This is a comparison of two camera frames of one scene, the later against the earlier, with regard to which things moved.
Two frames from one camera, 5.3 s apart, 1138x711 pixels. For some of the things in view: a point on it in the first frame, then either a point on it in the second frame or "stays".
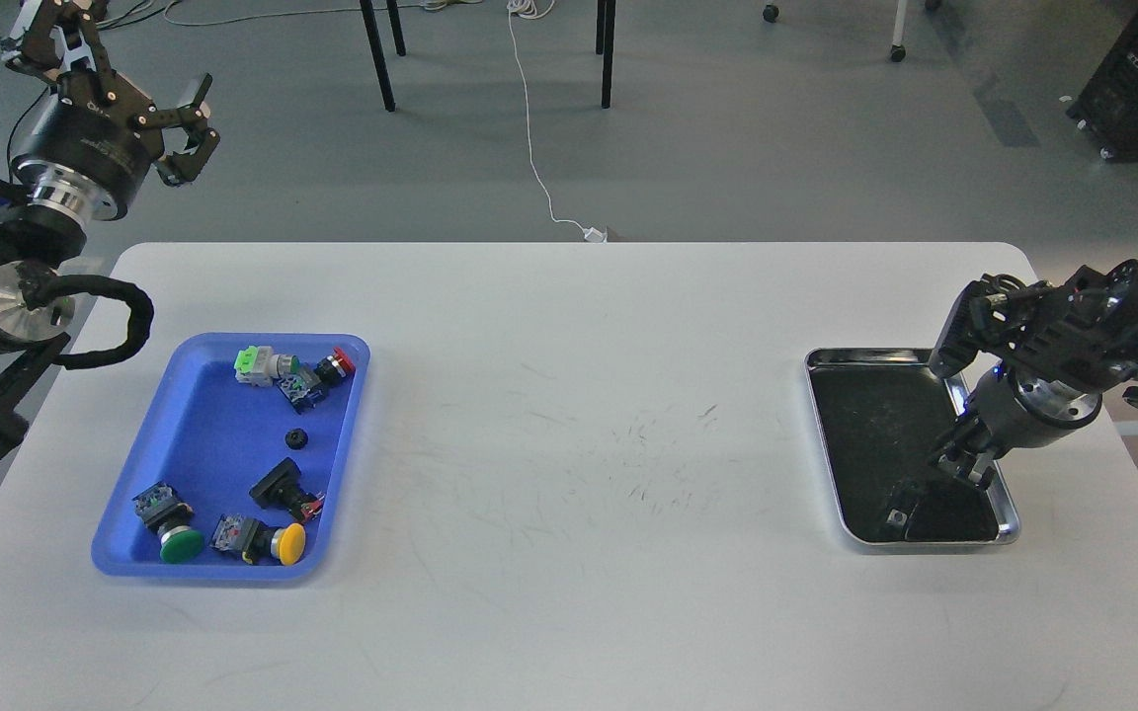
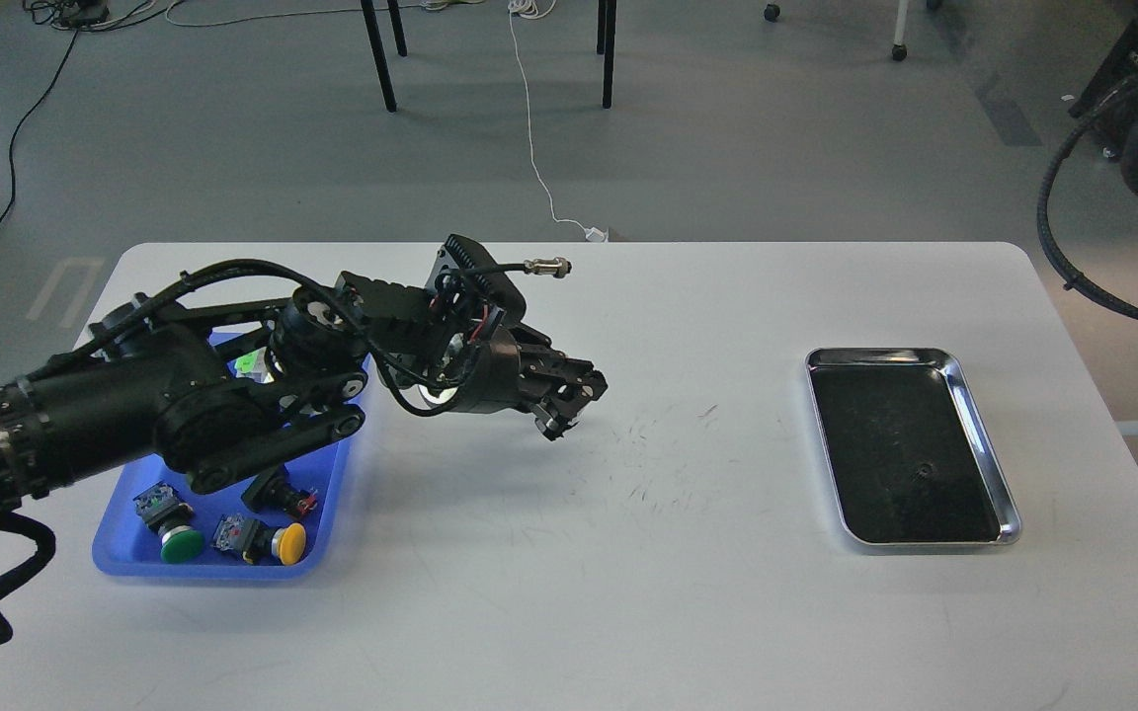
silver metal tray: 882,413 stays
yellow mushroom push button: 255,541 stays
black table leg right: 605,41 stays
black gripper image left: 79,148 -> 504,366
